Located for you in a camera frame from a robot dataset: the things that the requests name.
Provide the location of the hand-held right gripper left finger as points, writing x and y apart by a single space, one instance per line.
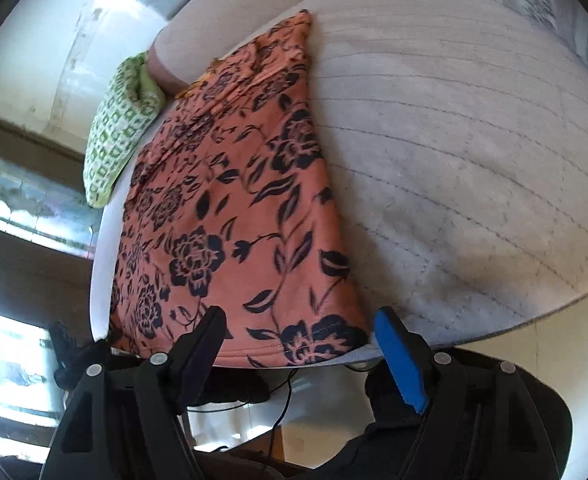
202 355

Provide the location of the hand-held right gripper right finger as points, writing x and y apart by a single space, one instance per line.
398 360

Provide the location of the orange floral garment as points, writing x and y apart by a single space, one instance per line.
254 210

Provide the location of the dark cloth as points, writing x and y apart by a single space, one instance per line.
66 355

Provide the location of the quilted grey bed cover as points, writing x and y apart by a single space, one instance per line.
448 160

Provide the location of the green patterned pillow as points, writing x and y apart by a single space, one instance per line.
119 125

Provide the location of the pink bolster pillow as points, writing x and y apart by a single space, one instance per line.
166 67

